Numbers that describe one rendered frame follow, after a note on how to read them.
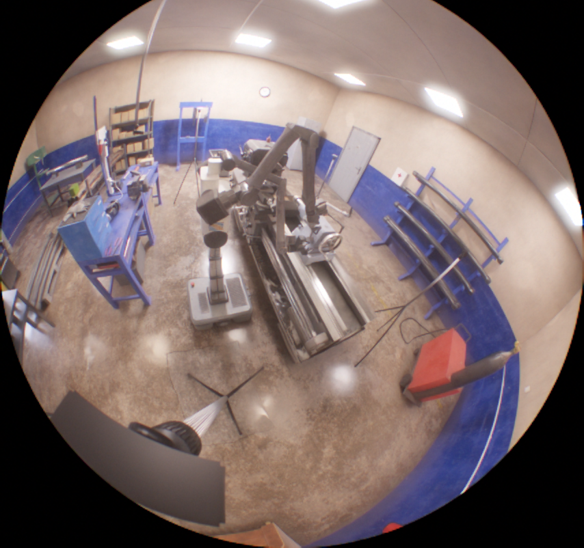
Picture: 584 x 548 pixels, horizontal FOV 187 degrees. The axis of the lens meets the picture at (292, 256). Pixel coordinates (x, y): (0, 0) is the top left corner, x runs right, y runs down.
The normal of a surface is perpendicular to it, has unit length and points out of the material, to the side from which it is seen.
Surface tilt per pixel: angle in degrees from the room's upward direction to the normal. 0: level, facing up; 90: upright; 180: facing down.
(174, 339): 0
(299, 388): 0
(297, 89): 90
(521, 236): 90
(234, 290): 0
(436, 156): 90
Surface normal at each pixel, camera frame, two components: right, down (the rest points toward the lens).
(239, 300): 0.29, -0.66
